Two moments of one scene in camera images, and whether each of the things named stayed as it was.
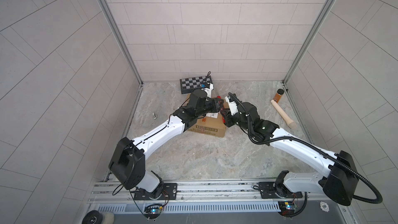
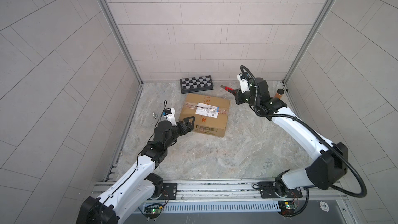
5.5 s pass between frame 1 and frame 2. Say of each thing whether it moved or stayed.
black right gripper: moved
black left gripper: moved
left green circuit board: stayed
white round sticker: stayed
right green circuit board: stayed
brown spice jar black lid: stayed
